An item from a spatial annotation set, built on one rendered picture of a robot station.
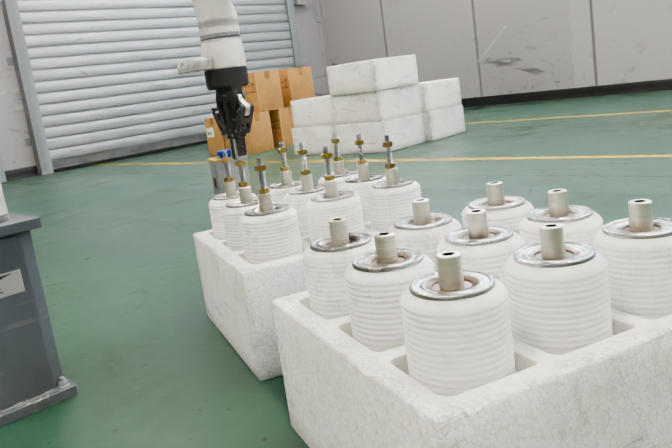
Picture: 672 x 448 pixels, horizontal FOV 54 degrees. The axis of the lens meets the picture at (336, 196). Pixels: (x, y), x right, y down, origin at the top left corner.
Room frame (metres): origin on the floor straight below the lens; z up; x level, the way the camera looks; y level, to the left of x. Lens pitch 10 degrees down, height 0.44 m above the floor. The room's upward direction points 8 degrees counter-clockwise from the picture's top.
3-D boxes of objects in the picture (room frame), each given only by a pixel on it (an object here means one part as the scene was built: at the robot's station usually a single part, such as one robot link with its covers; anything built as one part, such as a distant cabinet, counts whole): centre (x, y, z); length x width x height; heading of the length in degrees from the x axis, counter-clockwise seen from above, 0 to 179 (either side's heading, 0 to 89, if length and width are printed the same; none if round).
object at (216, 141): (5.39, 0.79, 0.15); 0.30 x 0.24 x 0.30; 132
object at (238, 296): (1.23, 0.05, 0.09); 0.39 x 0.39 x 0.18; 22
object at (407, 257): (0.67, -0.04, 0.25); 0.08 x 0.08 x 0.01
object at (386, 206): (1.16, -0.10, 0.16); 0.10 x 0.10 x 0.18
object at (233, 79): (1.18, 0.16, 0.45); 0.08 x 0.08 x 0.09
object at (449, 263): (0.57, -0.09, 0.26); 0.02 x 0.02 x 0.03
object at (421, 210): (0.83, -0.11, 0.26); 0.02 x 0.02 x 0.03
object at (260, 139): (5.12, 0.60, 0.15); 0.30 x 0.24 x 0.30; 42
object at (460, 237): (0.72, -0.15, 0.25); 0.08 x 0.08 x 0.01
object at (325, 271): (0.78, 0.00, 0.16); 0.10 x 0.10 x 0.18
